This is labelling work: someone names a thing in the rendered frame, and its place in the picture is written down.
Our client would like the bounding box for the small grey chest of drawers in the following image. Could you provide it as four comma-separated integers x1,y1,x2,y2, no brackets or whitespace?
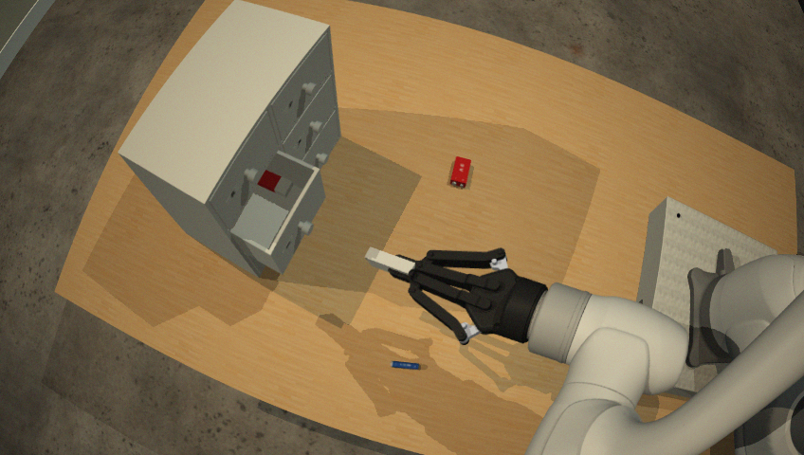
118,0,341,278

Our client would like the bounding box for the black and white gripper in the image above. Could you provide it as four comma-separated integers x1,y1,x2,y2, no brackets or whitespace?
365,247,548,345

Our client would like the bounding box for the blue aaa battery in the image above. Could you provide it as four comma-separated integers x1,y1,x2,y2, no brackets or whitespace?
390,361,419,370

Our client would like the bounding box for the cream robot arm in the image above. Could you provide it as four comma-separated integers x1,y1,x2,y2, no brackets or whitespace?
524,248,804,455

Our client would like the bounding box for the red nine-volt battery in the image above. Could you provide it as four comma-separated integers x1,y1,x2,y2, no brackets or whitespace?
450,156,471,188

